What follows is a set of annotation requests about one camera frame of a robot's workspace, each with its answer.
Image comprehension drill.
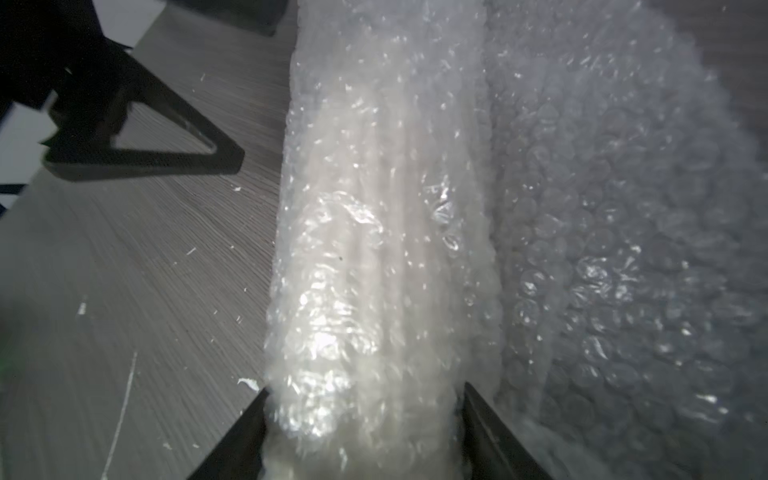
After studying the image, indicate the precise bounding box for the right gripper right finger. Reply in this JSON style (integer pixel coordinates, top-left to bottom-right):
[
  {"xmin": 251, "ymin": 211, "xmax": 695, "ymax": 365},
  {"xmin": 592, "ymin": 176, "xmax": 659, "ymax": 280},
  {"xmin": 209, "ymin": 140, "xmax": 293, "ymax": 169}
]
[{"xmin": 462, "ymin": 383, "xmax": 552, "ymax": 480}]

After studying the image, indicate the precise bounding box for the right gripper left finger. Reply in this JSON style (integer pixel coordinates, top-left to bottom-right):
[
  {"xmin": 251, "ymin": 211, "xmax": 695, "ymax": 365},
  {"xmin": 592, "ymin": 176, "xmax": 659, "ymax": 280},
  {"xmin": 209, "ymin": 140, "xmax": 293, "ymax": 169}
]
[{"xmin": 187, "ymin": 387, "xmax": 270, "ymax": 480}]

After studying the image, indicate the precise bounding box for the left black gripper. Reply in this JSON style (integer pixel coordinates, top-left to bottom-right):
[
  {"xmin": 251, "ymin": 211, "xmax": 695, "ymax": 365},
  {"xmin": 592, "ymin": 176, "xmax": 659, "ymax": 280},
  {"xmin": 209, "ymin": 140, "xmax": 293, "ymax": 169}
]
[{"xmin": 1, "ymin": 1, "xmax": 245, "ymax": 182}]

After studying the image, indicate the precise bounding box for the clear bubble wrap sheet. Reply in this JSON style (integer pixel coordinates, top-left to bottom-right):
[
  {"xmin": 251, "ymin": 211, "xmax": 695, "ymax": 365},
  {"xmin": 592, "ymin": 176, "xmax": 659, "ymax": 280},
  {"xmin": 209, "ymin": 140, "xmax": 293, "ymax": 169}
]
[{"xmin": 261, "ymin": 1, "xmax": 767, "ymax": 479}]

